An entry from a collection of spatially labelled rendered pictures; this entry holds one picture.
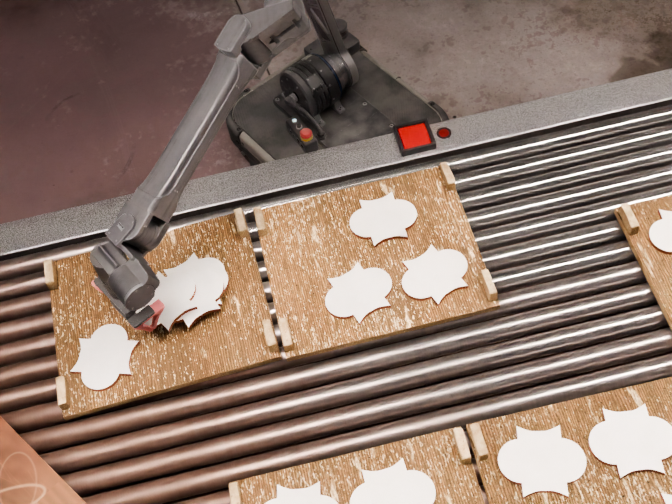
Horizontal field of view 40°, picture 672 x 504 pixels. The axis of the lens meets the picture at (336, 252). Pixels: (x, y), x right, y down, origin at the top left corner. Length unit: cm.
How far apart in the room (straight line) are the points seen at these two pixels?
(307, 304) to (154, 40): 212
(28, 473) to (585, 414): 94
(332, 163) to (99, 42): 195
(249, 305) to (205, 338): 10
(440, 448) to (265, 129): 159
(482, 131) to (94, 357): 92
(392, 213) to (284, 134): 115
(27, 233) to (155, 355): 44
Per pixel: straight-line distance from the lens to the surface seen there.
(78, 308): 188
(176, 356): 176
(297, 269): 181
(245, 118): 302
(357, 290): 176
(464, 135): 202
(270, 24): 160
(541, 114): 206
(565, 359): 173
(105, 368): 178
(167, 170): 160
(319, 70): 288
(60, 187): 335
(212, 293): 178
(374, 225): 184
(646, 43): 358
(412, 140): 199
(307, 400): 169
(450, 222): 185
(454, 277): 177
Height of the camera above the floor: 245
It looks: 56 degrees down
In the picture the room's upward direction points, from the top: 10 degrees counter-clockwise
